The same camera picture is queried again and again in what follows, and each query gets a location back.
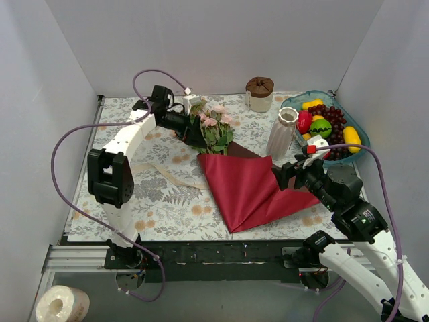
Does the pink artificial flower bunch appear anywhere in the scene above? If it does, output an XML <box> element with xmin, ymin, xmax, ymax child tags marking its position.
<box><xmin>190</xmin><ymin>100</ymin><xmax>234</xmax><ymax>155</ymax></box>

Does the red paper bouquet wrap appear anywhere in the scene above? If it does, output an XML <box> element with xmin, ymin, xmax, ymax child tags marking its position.
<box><xmin>197</xmin><ymin>142</ymin><xmax>319</xmax><ymax>233</ymax></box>

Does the cream ribbon gold lettering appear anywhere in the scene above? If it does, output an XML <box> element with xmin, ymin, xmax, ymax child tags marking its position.
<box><xmin>131</xmin><ymin>163</ymin><xmax>209</xmax><ymax>190</ymax></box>

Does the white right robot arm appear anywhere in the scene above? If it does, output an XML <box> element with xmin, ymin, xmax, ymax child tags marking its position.
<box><xmin>273</xmin><ymin>160</ymin><xmax>428</xmax><ymax>321</ymax></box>

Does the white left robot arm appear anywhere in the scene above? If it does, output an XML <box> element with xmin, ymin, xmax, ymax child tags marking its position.
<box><xmin>87</xmin><ymin>85</ymin><xmax>207</xmax><ymax>268</ymax></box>

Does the white ribbed ceramic vase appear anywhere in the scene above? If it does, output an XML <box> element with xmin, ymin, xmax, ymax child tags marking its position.
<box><xmin>266</xmin><ymin>107</ymin><xmax>298</xmax><ymax>160</ymax></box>

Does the green toy watermelon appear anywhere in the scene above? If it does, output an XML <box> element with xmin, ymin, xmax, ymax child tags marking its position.
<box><xmin>309</xmin><ymin>119</ymin><xmax>332</xmax><ymax>139</ymax></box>

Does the yellow mango right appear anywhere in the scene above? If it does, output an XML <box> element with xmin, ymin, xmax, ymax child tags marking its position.
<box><xmin>343</xmin><ymin>126</ymin><xmax>361</xmax><ymax>154</ymax></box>

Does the red dragon fruit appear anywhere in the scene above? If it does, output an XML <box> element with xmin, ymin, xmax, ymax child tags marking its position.
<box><xmin>296</xmin><ymin>110</ymin><xmax>312</xmax><ymax>135</ymax></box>

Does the dark purple grape bunch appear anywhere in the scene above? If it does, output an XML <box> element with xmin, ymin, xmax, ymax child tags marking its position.
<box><xmin>308</xmin><ymin>105</ymin><xmax>347</xmax><ymax>145</ymax></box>

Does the yellow fruit back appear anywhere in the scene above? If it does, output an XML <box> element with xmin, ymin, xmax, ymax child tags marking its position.
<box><xmin>302</xmin><ymin>99</ymin><xmax>324</xmax><ymax>110</ymax></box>

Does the teal plastic fruit basket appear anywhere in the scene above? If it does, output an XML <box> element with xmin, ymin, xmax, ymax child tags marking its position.
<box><xmin>281</xmin><ymin>90</ymin><xmax>370</xmax><ymax>146</ymax></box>

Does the floral patterned table mat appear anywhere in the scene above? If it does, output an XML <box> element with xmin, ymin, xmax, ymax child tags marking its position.
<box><xmin>66</xmin><ymin>92</ymin><xmax>346</xmax><ymax>242</ymax></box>

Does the brown and white jar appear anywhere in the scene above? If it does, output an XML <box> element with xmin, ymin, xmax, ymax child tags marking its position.
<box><xmin>245</xmin><ymin>76</ymin><xmax>274</xmax><ymax>113</ymax></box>

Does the white toilet paper roll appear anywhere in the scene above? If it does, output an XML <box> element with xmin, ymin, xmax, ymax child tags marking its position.
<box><xmin>35</xmin><ymin>285</ymin><xmax>90</xmax><ymax>322</ymax></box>

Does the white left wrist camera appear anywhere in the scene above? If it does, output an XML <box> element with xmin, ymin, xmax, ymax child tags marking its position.
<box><xmin>182</xmin><ymin>94</ymin><xmax>202</xmax><ymax>115</ymax></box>

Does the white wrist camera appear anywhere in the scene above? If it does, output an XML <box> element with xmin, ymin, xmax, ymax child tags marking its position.
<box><xmin>302</xmin><ymin>135</ymin><xmax>330</xmax><ymax>169</ymax></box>
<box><xmin>182</xmin><ymin>94</ymin><xmax>202</xmax><ymax>115</ymax></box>

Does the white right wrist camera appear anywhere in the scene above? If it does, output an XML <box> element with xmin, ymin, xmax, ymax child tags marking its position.
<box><xmin>302</xmin><ymin>135</ymin><xmax>330</xmax><ymax>169</ymax></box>

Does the aluminium frame rail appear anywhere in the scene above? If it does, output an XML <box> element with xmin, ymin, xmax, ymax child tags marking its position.
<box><xmin>42</xmin><ymin>243</ymin><xmax>420</xmax><ymax>322</ymax></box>

